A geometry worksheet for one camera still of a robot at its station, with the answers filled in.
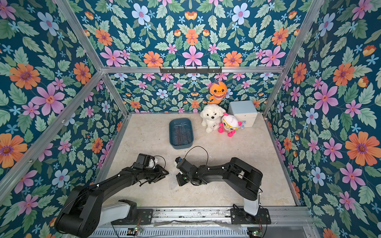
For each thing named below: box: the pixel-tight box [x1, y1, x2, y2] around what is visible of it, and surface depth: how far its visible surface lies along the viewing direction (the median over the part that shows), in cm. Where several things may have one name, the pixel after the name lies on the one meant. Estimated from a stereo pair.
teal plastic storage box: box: [169, 118, 194, 150], surface depth 107 cm
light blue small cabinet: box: [227, 100, 258, 128], surface depth 106 cm
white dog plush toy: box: [199, 104, 226, 134], surface depth 100 cm
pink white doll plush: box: [217, 112, 247, 138], surface depth 97 cm
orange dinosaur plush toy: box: [208, 81, 228, 105], surface depth 100 cm
